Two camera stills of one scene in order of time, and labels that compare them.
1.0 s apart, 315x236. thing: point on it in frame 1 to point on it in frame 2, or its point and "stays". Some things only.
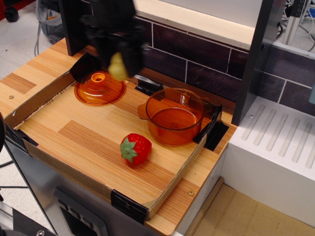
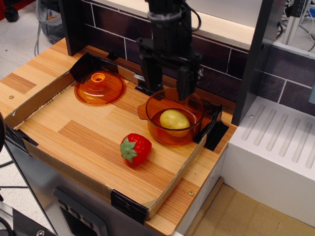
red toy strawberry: (135, 148) stays
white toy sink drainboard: (270, 158) stays
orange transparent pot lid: (99, 89) stays
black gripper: (117, 33) to (171, 45)
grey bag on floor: (49, 14) stays
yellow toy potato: (117, 68) to (173, 119)
